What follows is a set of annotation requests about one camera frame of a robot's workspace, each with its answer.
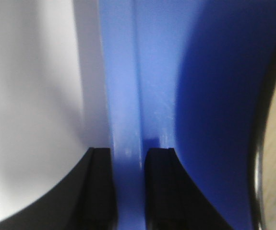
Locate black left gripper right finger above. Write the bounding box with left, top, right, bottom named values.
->
left=144, top=148, right=232, bottom=230

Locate beige plate with black rim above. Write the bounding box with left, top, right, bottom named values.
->
left=252, top=65, right=276, bottom=230

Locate blue plastic tray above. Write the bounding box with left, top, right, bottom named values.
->
left=99, top=0, right=276, bottom=230

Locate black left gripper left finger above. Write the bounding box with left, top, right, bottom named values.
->
left=0, top=148, right=117, bottom=230

